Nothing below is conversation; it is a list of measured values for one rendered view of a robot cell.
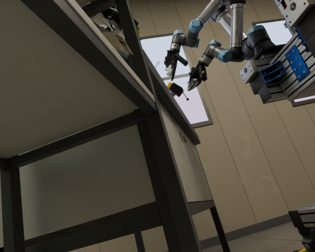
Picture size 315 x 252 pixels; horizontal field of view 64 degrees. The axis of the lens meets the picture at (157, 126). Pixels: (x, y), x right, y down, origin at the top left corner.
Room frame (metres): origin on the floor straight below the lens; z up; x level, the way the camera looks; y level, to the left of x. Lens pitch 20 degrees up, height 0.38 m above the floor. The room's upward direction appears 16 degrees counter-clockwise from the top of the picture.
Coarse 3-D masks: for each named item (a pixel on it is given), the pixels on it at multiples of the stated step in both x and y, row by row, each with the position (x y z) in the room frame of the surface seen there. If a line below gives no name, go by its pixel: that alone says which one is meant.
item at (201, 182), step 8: (184, 136) 1.29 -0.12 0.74; (184, 144) 1.24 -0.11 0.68; (192, 144) 1.63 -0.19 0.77; (192, 152) 1.48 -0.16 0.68; (192, 160) 1.36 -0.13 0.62; (192, 168) 1.25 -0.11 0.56; (200, 168) 1.64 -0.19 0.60; (200, 176) 1.49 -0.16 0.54; (200, 184) 1.37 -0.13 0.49; (200, 192) 1.27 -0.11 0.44; (208, 192) 1.65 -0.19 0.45; (208, 200) 1.66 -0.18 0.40
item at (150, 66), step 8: (128, 56) 0.66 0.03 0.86; (152, 64) 0.74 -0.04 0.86; (152, 72) 0.70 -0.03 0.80; (152, 80) 0.74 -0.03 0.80; (160, 80) 0.81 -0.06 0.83; (160, 88) 0.81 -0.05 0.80; (160, 96) 0.88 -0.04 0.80; (168, 96) 0.90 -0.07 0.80; (168, 104) 0.97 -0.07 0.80; (176, 104) 1.07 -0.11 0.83; (176, 112) 1.08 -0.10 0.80; (176, 120) 1.19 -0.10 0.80; (184, 120) 1.22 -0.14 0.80; (184, 128) 1.35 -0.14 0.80; (192, 128) 1.52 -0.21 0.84; (192, 136) 1.56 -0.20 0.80
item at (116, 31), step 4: (112, 8) 0.78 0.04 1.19; (116, 12) 0.79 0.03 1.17; (112, 16) 0.81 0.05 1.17; (116, 16) 0.78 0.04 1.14; (112, 20) 0.80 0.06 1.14; (116, 20) 0.79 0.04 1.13; (116, 24) 0.81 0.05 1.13; (120, 24) 0.81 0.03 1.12; (136, 24) 0.84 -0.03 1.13; (116, 28) 0.83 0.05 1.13; (120, 28) 0.83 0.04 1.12; (112, 32) 0.83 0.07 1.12; (116, 32) 0.84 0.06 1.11
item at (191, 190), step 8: (160, 104) 0.90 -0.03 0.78; (168, 112) 1.04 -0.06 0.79; (168, 120) 0.98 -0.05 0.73; (168, 128) 0.92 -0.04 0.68; (176, 128) 1.13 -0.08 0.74; (168, 136) 0.88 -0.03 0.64; (176, 136) 1.06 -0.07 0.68; (176, 144) 1.00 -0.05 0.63; (176, 152) 0.94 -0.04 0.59; (184, 152) 1.15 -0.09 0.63; (176, 160) 0.89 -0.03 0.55; (184, 160) 1.08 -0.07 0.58; (184, 168) 1.01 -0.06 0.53; (184, 176) 0.96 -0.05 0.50; (192, 176) 1.17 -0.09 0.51; (184, 184) 0.91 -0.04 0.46; (192, 184) 1.09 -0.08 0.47; (192, 192) 1.03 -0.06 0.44; (192, 200) 0.98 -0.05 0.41; (200, 200) 1.19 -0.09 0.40
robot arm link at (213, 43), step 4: (212, 40) 1.38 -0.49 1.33; (208, 44) 1.41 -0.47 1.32; (212, 44) 1.39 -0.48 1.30; (216, 44) 1.38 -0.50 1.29; (220, 44) 1.40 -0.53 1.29; (208, 48) 1.41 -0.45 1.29; (212, 48) 1.38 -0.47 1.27; (204, 52) 1.43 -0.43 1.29; (208, 52) 1.41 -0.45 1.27; (208, 56) 1.43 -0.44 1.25; (212, 56) 1.43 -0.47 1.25
